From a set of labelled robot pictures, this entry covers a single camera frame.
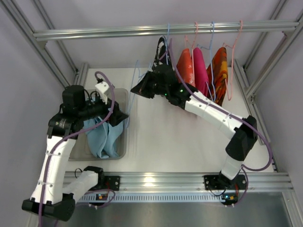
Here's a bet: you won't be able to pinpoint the light blue wire hanger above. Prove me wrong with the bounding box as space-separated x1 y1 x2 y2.
125 60 152 129

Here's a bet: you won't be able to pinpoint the black white patterned garment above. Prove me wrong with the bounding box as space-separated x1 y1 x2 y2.
147 36 176 76

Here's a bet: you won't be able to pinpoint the light blue trousers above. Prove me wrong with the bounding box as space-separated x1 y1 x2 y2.
85 122 124 159

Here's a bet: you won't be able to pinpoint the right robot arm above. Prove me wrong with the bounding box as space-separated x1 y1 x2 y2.
131 65 258 188

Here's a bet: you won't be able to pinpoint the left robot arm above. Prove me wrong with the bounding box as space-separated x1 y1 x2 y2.
22 82 128 221

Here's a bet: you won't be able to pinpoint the pink hanger middle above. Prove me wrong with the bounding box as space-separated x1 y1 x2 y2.
184 22 198 86

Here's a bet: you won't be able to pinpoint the pink hanger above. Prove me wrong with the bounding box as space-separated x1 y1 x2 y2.
184 22 198 86
223 20 243 101

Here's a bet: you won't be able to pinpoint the pink hanger rightmost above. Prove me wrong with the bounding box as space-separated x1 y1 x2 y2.
223 20 243 101

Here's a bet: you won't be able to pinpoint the orange red patterned garment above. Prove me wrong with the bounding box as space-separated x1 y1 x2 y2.
177 48 195 86

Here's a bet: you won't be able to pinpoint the magenta garment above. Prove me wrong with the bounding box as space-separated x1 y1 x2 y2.
193 47 209 96

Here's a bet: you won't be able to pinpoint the clear plastic bin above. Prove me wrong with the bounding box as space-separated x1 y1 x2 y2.
68 88 131 162

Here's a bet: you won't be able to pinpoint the orange yellow patterned garment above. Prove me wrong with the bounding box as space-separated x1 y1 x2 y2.
206 47 228 106

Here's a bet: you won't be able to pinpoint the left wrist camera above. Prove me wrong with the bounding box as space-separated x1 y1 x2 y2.
95 81 109 104

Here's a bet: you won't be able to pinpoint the slotted cable duct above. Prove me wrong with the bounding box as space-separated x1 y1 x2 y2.
79 191 237 203

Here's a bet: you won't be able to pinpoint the left aluminium frame post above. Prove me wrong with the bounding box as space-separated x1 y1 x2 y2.
0 0 79 87

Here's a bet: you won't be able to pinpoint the aluminium frame post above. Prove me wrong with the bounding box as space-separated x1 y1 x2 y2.
0 0 79 87
231 0 303 171

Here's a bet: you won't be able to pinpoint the aluminium hanging rail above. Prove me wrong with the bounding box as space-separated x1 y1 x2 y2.
33 20 300 42

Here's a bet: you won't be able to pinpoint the right aluminium frame post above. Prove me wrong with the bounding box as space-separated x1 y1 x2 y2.
231 0 303 171

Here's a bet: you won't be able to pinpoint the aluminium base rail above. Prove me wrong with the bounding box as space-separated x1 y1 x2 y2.
105 172 294 193

